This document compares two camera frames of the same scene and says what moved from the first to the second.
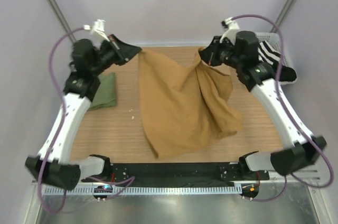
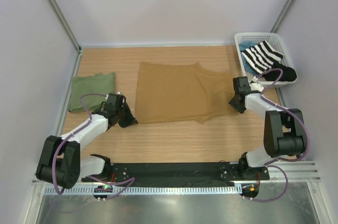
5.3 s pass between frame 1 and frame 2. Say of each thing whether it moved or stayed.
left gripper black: moved
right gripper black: moved
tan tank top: moved
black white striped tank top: stayed
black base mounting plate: stayed
